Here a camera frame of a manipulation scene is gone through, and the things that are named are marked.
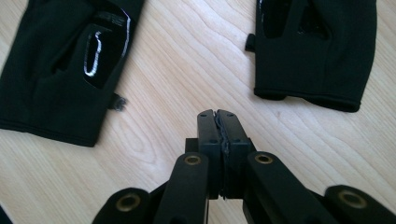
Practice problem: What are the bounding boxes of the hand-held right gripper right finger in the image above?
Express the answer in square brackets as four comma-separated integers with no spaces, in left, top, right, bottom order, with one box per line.
[216,108,257,199]

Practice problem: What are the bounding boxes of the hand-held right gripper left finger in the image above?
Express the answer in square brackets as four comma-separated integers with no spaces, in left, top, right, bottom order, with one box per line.
[185,108,224,201]

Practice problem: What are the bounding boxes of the black glove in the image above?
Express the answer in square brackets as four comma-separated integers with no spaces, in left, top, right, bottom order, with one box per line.
[244,0,378,113]
[0,0,146,148]

